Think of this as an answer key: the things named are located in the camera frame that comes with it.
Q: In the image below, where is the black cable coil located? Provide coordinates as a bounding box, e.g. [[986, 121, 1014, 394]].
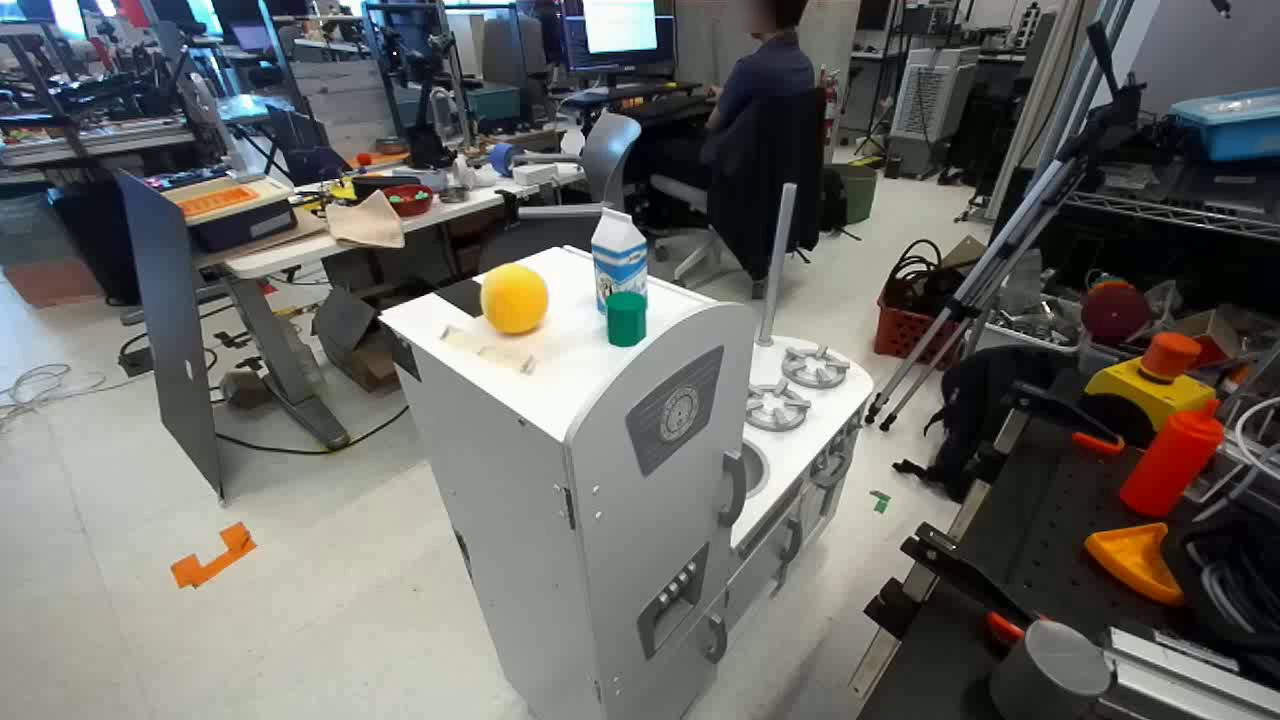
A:
[[1162, 494, 1280, 659]]

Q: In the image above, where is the orange wedge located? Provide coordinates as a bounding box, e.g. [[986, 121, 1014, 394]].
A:
[[1081, 521, 1187, 612]]

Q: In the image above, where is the yellow ball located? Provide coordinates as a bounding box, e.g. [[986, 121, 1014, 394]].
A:
[[482, 262, 552, 340]]

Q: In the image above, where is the white toy kitchen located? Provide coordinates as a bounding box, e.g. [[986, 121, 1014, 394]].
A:
[[377, 240, 879, 720]]

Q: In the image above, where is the black office chair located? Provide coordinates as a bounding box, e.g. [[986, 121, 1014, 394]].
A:
[[650, 84, 834, 289]]

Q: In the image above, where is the white blue milk carton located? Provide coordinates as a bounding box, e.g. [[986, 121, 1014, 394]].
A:
[[590, 207, 654, 314]]

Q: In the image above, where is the blue box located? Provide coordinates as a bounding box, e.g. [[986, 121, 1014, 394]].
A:
[[1165, 84, 1280, 170]]

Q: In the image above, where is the red basket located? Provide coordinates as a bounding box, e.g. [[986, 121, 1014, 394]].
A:
[[874, 236, 987, 363]]

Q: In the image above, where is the white cable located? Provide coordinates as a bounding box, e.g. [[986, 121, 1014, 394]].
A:
[[1219, 394, 1280, 473]]

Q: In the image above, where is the black backpack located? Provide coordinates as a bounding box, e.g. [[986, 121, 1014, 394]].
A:
[[888, 340, 1073, 507]]

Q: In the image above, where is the white cabinet door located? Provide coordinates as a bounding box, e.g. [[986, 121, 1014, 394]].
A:
[[566, 302, 760, 716]]

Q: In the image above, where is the box with orange lid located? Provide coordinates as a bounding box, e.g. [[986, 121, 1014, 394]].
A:
[[159, 173, 302, 262]]

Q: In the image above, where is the orange floor tape marker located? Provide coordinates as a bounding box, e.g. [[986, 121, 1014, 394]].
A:
[[168, 521, 261, 592]]

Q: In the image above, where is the black metal shelf rack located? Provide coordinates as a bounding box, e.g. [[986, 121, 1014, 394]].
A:
[[1037, 145, 1280, 317]]

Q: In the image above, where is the aluminium extrusion bar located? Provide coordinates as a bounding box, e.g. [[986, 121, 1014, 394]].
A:
[[1102, 623, 1280, 720]]

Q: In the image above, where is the grey cylinder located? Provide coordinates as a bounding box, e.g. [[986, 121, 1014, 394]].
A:
[[986, 616, 1116, 720]]

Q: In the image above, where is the white desk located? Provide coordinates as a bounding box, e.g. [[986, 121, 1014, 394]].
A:
[[195, 155, 591, 454]]

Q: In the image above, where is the grey standing panel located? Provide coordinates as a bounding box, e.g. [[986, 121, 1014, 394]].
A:
[[118, 173, 232, 502]]

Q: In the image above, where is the grey kitchen post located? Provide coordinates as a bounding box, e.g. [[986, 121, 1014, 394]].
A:
[[755, 181, 801, 350]]

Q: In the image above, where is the tan cloth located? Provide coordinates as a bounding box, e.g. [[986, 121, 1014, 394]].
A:
[[324, 183, 407, 255]]

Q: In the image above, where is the grey stove burner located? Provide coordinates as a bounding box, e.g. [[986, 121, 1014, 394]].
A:
[[780, 340, 856, 395], [744, 379, 815, 436]]

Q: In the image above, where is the orange cylinder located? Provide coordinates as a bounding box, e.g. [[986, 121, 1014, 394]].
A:
[[1116, 410, 1227, 525]]

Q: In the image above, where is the computer monitor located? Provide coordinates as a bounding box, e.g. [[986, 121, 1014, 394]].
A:
[[575, 0, 669, 63]]

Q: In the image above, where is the dark red ball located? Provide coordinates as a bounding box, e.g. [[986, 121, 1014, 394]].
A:
[[1075, 275, 1162, 351]]

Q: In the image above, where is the silver camera tripod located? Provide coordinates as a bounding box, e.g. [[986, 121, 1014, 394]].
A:
[[860, 18, 1154, 431]]

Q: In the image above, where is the flat cardboard piece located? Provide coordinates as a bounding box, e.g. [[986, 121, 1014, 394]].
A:
[[311, 285, 405, 394]]

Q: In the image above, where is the seated person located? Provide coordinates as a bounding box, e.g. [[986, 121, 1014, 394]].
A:
[[701, 0, 819, 175]]

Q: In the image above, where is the black orange clamp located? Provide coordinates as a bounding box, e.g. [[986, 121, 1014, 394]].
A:
[[898, 521, 1034, 653], [1008, 375, 1134, 465]]

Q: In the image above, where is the grey armchair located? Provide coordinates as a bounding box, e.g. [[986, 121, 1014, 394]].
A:
[[512, 107, 650, 230]]

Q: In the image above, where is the yellow emergency stop button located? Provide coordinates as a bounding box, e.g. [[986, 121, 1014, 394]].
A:
[[1081, 327, 1223, 442]]

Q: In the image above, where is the red bowl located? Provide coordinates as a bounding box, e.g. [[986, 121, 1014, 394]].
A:
[[379, 175, 442, 219]]

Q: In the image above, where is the green cup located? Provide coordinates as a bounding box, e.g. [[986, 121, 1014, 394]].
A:
[[606, 289, 654, 351]]

